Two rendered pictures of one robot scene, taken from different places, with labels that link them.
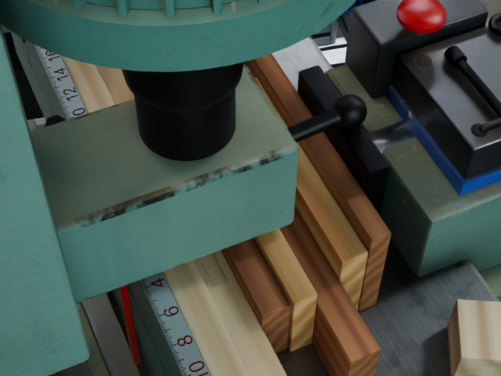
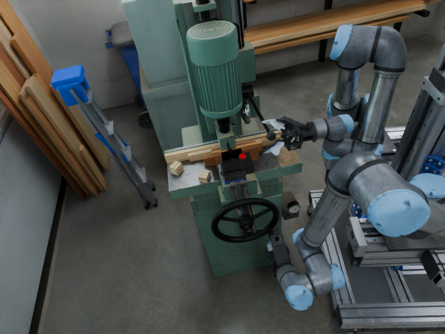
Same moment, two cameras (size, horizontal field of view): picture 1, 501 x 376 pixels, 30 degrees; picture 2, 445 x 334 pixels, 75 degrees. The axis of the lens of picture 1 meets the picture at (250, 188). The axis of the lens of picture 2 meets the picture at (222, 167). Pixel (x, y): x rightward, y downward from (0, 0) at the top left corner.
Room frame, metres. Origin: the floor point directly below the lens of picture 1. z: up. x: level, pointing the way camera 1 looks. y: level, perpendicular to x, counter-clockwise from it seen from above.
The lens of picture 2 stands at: (0.67, -0.94, 1.84)
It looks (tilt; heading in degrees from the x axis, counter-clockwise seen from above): 45 degrees down; 112
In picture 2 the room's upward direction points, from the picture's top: 9 degrees counter-clockwise
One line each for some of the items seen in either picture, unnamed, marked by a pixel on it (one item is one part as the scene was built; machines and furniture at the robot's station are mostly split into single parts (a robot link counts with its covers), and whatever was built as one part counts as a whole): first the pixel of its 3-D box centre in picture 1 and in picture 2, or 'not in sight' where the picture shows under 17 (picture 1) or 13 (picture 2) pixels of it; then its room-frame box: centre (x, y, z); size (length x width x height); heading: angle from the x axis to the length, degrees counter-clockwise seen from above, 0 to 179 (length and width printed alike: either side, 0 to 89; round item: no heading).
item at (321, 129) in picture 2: not in sight; (317, 130); (0.71, 0.01, 1.09); 0.08 x 0.05 x 0.08; 115
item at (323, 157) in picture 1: (300, 157); (236, 157); (0.39, -0.03, 0.94); 0.20 x 0.01 x 0.08; 25
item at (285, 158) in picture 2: not in sight; (285, 150); (0.59, 0.06, 0.92); 0.14 x 0.09 x 0.04; 115
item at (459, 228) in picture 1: (452, 153); (237, 179); (0.41, -0.14, 0.92); 0.15 x 0.13 x 0.09; 25
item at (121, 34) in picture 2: not in sight; (153, 73); (-0.90, 1.54, 0.48); 0.64 x 0.54 x 0.97; 31
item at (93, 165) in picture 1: (156, 189); (225, 135); (0.32, 0.05, 0.99); 0.14 x 0.07 x 0.09; 115
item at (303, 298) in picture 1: (222, 179); (237, 151); (0.38, 0.02, 0.93); 0.24 x 0.01 x 0.06; 25
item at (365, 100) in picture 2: not in sight; (373, 111); (0.96, 0.31, 0.98); 0.13 x 0.12 x 0.14; 169
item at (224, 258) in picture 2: not in sight; (233, 203); (0.27, 0.14, 0.36); 0.58 x 0.45 x 0.71; 115
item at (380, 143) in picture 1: (378, 149); (234, 163); (0.39, -0.08, 0.95); 0.09 x 0.07 x 0.09; 25
